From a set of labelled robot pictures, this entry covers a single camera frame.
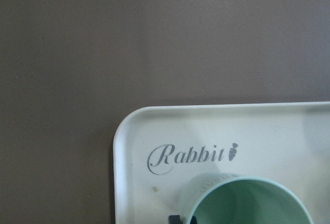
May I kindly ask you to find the mint green cup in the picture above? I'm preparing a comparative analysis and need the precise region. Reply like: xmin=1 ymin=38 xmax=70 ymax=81
xmin=178 ymin=173 xmax=313 ymax=223

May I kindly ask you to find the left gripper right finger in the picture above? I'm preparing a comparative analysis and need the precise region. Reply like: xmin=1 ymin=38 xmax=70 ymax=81
xmin=190 ymin=216 xmax=197 ymax=224

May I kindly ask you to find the beige rabbit tray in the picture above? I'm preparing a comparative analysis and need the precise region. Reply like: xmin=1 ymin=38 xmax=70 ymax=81
xmin=113 ymin=102 xmax=329 ymax=223

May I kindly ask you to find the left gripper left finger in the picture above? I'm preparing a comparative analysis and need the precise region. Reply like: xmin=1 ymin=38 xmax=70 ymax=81
xmin=168 ymin=215 xmax=181 ymax=224

